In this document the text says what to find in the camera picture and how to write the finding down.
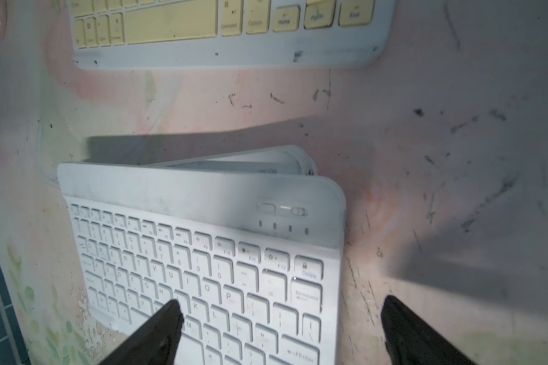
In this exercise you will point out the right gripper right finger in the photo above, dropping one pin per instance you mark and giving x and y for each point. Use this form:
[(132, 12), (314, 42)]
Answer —
[(410, 340)]

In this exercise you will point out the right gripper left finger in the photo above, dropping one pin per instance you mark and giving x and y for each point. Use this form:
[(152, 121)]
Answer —
[(154, 342)]

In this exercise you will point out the white keyboard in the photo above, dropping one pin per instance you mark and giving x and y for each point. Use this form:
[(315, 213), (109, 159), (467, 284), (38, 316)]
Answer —
[(253, 259)]

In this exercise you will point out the yellow keyboard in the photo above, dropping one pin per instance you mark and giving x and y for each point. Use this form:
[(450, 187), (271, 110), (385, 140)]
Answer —
[(228, 34), (283, 160)]

